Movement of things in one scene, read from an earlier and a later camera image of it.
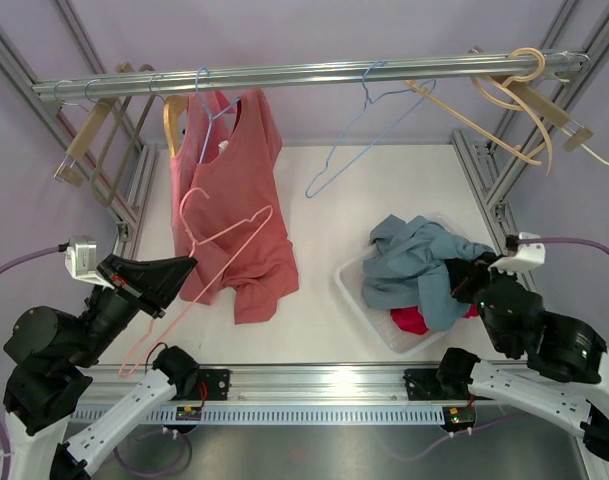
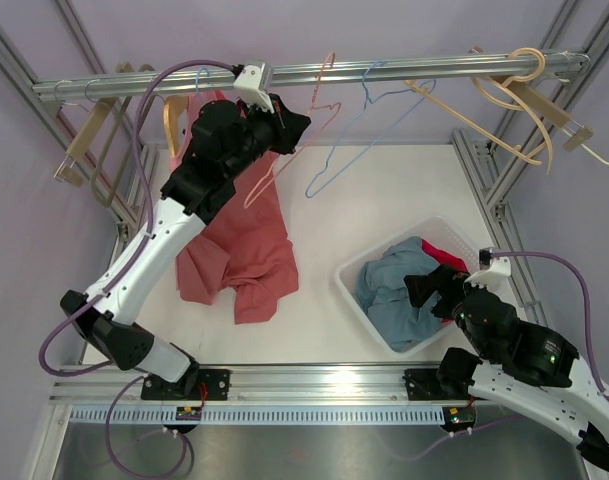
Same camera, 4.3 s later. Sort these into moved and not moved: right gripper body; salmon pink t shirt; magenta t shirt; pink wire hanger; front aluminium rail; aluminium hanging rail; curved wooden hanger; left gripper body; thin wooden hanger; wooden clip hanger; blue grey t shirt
Moved: magenta t shirt; pink wire hanger; blue grey t shirt; right gripper body; left gripper body
Not moved: front aluminium rail; wooden clip hanger; curved wooden hanger; salmon pink t shirt; thin wooden hanger; aluminium hanging rail
